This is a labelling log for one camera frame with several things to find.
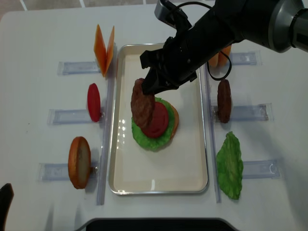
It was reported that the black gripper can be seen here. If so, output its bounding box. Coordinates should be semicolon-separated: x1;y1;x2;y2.
140;37;211;94

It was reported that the brown meat patty front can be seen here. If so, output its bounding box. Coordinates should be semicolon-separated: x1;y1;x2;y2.
130;78;155;129

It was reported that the brown meat patty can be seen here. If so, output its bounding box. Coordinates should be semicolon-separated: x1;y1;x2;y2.
130;78;155;129
217;79;232;123

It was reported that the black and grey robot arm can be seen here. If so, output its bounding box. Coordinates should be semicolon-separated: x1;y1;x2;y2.
140;0;308;94

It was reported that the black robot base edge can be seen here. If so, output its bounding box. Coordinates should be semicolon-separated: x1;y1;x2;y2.
82;218;236;231

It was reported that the red tomato slice on tray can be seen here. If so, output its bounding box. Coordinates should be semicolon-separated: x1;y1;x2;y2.
142;102;169;139

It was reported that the orange cheese slice leaning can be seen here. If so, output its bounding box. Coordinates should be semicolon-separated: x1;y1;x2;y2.
106;27;115;71

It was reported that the green lettuce leaf on tray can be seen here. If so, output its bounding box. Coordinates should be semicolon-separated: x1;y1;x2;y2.
131;97;174;151

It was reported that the red tomato slice in rack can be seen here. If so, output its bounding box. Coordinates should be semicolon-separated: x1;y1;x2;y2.
87;83;102;122

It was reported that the orange cheese slice upright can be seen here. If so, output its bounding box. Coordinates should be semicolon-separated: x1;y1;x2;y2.
93;25;107;77

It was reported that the brown meat patty rear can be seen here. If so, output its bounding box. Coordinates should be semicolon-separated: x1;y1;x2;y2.
217;79;232;123

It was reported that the green lettuce leaf in rack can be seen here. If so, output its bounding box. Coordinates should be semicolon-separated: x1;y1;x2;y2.
216;131;244;200

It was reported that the bottom bun half on tray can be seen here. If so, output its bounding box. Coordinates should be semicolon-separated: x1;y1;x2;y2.
163;101;180;146

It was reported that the sesame bun half inner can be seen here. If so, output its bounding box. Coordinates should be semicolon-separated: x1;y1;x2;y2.
218;45;231;67

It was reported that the white metal tray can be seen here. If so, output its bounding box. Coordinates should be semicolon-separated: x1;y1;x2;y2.
108;43;208;195

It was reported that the bun half in left rack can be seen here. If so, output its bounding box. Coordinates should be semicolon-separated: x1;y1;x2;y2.
68;136;91;189

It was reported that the clear acrylic rack left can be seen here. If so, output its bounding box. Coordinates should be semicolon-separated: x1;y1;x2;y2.
38;47;119;205

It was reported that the clear acrylic rack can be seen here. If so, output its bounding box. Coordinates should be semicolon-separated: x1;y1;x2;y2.
204;64;281;203
38;47;119;205

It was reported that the clear acrylic rack right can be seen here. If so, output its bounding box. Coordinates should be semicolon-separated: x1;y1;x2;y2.
204;64;281;203

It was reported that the dark object bottom left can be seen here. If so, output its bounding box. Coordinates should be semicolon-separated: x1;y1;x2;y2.
0;183;14;231

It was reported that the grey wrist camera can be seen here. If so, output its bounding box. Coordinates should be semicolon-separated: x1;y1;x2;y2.
154;0;176;28

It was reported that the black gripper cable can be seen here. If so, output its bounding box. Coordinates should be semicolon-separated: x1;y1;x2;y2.
158;0;232;81

